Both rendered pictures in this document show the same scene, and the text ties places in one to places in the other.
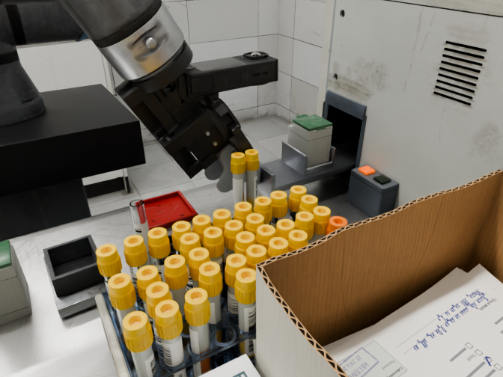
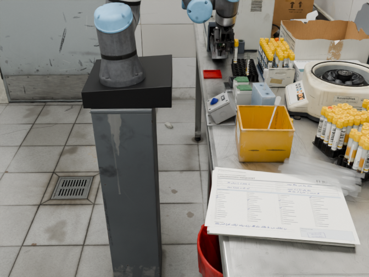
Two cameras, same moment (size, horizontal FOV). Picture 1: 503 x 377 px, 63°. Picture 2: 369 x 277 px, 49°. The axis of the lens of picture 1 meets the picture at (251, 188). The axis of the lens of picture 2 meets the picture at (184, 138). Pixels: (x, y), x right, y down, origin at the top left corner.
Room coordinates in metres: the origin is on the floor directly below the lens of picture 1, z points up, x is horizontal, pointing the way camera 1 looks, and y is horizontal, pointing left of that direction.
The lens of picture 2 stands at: (-0.14, 1.43, 1.49)
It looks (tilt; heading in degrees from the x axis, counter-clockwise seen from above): 32 degrees down; 299
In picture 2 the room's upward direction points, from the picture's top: straight up
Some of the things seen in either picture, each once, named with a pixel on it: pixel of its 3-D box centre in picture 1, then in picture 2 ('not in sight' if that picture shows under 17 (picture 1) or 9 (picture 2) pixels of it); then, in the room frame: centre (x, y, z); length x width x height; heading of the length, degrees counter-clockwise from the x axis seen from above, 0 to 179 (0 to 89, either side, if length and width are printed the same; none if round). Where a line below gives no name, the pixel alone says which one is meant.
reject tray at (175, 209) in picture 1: (165, 210); (212, 73); (0.45, 0.12, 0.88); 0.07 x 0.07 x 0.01; 29
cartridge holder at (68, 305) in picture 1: (76, 268); (237, 83); (0.32, 0.18, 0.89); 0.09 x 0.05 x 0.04; 32
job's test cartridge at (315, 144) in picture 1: (308, 143); not in sight; (0.51, -0.08, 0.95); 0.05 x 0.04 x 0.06; 29
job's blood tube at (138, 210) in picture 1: (144, 244); (247, 67); (0.32, 0.11, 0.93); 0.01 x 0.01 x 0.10
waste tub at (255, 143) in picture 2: not in sight; (262, 133); (0.12, 0.52, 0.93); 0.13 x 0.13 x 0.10; 27
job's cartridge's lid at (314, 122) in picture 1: (311, 122); not in sight; (0.51, -0.08, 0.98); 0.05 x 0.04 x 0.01; 29
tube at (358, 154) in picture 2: not in sight; (358, 156); (-0.13, 0.52, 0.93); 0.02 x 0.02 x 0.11
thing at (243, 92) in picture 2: not in sight; (243, 96); (0.25, 0.30, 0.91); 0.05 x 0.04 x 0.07; 29
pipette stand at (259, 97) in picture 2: not in sight; (262, 104); (0.17, 0.36, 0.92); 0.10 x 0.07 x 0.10; 126
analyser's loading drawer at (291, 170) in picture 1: (319, 157); (218, 43); (0.53, -0.10, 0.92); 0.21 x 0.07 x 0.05; 119
